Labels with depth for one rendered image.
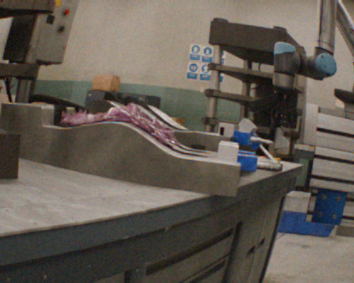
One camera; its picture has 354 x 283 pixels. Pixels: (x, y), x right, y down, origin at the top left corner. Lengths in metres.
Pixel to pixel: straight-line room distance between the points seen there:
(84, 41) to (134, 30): 1.15
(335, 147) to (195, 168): 0.34
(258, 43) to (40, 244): 5.07
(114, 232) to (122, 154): 0.32
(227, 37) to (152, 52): 3.57
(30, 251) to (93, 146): 0.50
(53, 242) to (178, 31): 8.41
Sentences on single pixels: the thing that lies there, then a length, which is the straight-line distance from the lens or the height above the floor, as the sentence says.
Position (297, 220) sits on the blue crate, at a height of 0.14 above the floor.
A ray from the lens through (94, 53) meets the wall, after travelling 9.69.
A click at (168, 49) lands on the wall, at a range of 8.87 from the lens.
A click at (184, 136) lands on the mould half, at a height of 0.87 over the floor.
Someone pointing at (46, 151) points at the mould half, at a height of 0.83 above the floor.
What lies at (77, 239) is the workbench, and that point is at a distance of 0.57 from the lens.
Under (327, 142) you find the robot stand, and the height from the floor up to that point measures 0.92.
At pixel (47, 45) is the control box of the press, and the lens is 1.96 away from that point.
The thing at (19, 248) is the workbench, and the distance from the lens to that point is 0.47.
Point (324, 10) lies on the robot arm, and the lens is 1.53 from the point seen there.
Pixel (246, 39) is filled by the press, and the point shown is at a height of 1.82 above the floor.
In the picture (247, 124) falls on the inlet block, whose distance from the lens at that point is 1.37.
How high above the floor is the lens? 0.93
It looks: 3 degrees down
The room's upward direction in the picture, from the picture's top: 8 degrees clockwise
